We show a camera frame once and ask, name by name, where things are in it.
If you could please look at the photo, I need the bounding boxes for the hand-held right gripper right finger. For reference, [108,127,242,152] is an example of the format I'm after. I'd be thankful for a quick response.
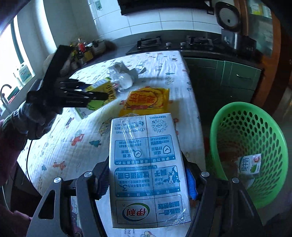
[180,150,264,237]

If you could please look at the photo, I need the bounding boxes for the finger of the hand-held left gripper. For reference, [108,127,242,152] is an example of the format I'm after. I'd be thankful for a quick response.
[56,78,101,92]
[61,91,110,108]

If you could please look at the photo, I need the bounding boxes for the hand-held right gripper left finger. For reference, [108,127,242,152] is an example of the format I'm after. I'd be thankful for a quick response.
[30,157,110,237]

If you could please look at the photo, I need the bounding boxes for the small yellow drink carton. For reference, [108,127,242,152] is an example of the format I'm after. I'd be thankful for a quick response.
[87,77,117,111]

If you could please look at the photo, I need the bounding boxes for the white and blue milk carton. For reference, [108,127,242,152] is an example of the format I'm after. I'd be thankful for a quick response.
[108,113,192,228]

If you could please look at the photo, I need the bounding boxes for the white and green milk carton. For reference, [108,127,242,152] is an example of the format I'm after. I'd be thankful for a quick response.
[236,154,262,183]

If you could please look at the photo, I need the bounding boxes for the green plastic basket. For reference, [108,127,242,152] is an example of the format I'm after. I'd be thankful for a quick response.
[206,102,289,209]

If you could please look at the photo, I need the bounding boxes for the person's left forearm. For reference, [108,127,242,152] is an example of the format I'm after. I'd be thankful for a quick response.
[0,107,30,160]

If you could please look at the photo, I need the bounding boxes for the person's left hand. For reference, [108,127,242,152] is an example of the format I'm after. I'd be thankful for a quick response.
[22,101,64,140]

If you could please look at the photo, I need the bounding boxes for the light green box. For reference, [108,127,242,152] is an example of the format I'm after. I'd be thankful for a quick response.
[18,65,33,83]

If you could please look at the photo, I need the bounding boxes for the group of condiment bottles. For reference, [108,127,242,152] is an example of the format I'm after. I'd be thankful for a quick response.
[68,38,106,69]

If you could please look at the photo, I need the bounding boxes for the crumpled white plastic wrapper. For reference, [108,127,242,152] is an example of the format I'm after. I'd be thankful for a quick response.
[112,72,135,90]

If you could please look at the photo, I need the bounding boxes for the crumpled silver foil wrapper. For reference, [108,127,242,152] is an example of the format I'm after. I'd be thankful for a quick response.
[108,61,147,79]

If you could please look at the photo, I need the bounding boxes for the metal faucet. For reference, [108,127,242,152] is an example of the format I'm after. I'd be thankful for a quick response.
[0,84,12,106]

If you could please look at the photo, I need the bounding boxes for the printed blanket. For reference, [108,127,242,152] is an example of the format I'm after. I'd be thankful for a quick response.
[17,50,207,237]

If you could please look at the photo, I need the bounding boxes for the yellow and red snack packet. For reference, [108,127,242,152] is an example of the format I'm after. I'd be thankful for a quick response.
[119,87,170,118]

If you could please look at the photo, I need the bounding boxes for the black gas stove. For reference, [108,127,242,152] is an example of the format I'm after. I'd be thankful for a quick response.
[125,35,215,55]

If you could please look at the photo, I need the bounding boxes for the green base cabinets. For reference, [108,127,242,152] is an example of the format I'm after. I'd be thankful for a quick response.
[184,57,263,110]

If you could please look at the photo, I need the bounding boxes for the black range hood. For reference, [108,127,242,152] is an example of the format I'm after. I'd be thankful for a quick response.
[117,0,216,16]

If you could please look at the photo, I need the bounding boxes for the black countertop appliance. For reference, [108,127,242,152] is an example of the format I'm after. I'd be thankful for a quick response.
[221,28,257,52]

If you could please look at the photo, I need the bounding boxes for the black rice cooker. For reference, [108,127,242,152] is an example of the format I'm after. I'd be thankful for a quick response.
[215,1,241,30]

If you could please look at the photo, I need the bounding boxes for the wooden glass door cabinet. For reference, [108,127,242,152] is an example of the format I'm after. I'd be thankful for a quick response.
[235,0,283,69]

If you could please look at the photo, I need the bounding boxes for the black cable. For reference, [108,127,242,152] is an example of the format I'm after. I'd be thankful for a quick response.
[25,138,39,190]

